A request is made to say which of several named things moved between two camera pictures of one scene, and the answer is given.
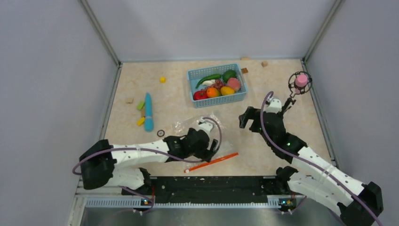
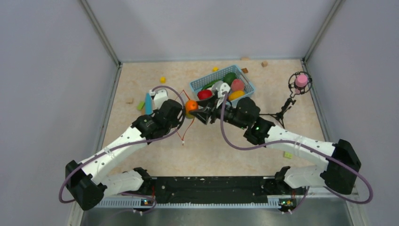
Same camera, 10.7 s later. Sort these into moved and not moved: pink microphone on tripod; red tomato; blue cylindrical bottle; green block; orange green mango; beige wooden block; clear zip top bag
Moved: red tomato; clear zip top bag; orange green mango
Not moved: pink microphone on tripod; blue cylindrical bottle; beige wooden block; green block
